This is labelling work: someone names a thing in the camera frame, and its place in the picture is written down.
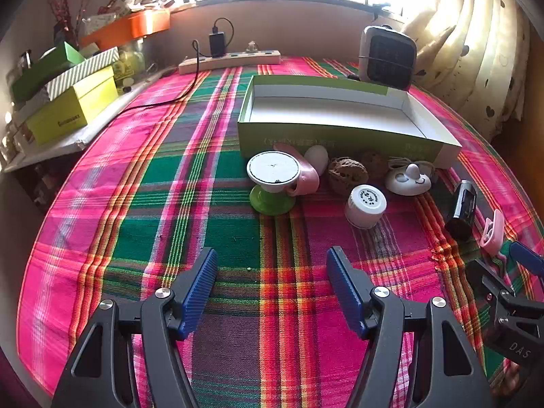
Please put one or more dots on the walnut with holes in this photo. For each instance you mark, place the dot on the walnut with holes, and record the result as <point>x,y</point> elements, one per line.
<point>346,174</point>

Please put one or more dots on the white round face gadget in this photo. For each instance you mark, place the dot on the white round face gadget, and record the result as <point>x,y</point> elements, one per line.
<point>403,182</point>

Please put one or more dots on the black charger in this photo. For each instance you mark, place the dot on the black charger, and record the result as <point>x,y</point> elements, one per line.
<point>216,44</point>

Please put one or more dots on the white side table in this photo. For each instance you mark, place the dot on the white side table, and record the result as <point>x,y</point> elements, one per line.
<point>85,136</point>

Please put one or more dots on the large pink clip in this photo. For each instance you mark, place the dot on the large pink clip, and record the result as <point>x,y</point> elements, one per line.
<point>308,178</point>

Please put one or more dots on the small pink clip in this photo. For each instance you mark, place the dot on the small pink clip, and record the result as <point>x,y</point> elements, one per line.
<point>493,231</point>

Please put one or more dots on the striped box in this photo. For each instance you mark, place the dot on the striped box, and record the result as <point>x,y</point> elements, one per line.
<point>80,74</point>

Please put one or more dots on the orange box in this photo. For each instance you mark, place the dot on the orange box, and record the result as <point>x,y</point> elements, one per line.
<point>140,25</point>

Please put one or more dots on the small white egg-shaped gadget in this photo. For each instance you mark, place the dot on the small white egg-shaped gadget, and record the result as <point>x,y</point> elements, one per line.
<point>316,157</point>

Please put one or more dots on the cream heart-print curtain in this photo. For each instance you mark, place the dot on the cream heart-print curtain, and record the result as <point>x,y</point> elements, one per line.
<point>467,51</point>

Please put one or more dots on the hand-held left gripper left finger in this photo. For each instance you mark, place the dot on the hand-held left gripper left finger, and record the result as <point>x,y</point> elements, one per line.
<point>199,289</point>

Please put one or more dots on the green cardboard box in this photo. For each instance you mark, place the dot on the green cardboard box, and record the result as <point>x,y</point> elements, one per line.
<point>297,140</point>

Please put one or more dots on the grey desk heater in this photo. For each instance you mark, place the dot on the grey desk heater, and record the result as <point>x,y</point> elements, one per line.
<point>386,59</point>

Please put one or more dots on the black battery device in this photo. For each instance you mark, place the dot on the black battery device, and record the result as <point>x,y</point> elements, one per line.
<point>461,212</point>

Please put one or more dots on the white round jar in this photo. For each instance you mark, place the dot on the white round jar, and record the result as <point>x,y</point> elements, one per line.
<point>365,210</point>

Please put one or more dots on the yellow-green box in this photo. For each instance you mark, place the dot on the yellow-green box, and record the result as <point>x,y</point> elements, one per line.
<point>72,110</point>

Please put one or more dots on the white plug adapter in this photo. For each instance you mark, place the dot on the white plug adapter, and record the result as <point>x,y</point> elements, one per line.
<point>251,46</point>

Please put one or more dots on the round brown walnut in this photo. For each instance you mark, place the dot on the round brown walnut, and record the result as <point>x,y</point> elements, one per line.
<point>376,163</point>

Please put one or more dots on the pink green plaid blanket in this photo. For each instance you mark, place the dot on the pink green plaid blanket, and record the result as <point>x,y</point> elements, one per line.
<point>170,204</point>

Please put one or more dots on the glass jar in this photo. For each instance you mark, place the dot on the glass jar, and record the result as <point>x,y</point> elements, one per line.
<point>131,63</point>

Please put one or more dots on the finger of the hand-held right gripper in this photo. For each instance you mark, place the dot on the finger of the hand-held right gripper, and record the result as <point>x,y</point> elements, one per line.
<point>484,276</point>
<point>527,255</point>

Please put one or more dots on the beige power strip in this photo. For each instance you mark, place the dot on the beige power strip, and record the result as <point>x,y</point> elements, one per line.
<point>238,60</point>

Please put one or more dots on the green white round stand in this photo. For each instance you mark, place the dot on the green white round stand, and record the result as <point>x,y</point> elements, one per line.
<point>272,170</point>

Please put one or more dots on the red flower branches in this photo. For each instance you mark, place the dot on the red flower branches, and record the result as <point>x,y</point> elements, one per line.
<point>63,12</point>

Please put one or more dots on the pile of paper clutter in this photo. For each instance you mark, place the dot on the pile of paper clutter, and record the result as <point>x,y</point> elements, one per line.
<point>140,2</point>

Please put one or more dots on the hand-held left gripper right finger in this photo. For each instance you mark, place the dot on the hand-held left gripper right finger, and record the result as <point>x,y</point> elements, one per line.
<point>344,293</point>

